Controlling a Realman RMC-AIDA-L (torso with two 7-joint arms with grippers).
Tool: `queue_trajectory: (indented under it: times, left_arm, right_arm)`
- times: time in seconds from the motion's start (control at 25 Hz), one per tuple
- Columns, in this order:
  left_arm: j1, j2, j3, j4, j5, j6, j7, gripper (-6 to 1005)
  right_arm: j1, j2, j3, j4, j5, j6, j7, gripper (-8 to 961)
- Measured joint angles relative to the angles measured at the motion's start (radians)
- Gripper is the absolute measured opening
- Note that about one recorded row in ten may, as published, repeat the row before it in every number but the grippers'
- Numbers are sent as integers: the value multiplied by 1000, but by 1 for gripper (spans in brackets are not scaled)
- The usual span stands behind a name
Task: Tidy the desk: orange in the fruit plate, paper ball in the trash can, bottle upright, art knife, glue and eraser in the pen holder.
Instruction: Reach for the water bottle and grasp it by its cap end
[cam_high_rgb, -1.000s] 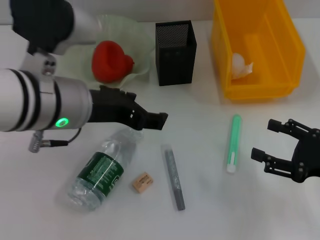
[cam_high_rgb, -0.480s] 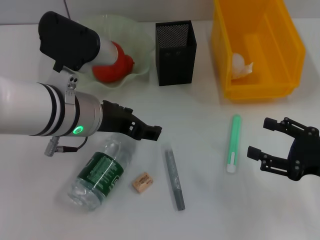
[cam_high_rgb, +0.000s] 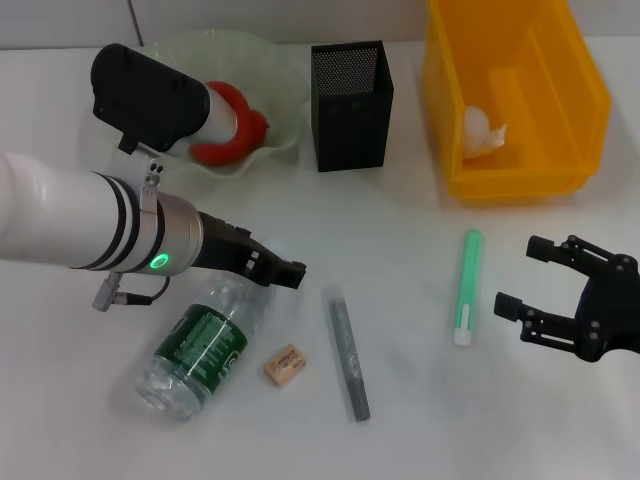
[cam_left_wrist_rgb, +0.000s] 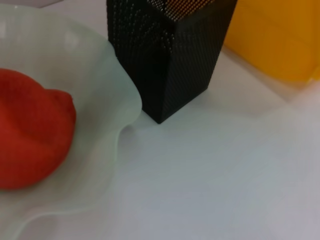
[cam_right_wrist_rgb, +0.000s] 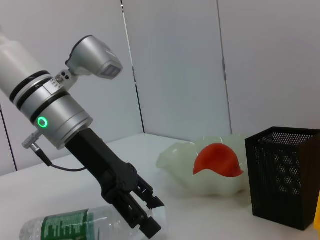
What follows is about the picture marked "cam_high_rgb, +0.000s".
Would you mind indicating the white paper ball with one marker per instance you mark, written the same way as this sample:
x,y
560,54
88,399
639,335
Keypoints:
x,y
480,132

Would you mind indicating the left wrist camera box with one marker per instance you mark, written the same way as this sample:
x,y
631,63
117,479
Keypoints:
x,y
145,95

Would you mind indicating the clear bottle with green label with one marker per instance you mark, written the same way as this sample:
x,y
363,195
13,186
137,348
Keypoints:
x,y
200,345

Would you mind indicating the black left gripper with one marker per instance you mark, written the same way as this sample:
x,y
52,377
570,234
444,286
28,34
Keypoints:
x,y
230,247

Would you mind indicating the yellow plastic bin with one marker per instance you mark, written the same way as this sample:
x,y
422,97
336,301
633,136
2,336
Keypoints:
x,y
515,65

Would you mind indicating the green glass fruit plate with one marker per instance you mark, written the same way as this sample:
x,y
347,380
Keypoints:
x,y
280,80

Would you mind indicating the tan eraser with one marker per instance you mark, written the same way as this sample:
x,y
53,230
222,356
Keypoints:
x,y
285,365

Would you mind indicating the green pen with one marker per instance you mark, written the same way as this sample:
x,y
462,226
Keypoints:
x,y
469,280

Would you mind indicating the red-orange fruit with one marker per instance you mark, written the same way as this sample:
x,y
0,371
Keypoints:
x,y
245,135

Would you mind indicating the black mesh pen holder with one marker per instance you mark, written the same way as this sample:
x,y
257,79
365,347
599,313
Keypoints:
x,y
350,120

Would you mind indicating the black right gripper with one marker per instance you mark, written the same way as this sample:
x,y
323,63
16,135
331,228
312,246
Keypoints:
x,y
610,310

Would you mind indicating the grey pen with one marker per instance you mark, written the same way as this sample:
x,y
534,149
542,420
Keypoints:
x,y
345,345

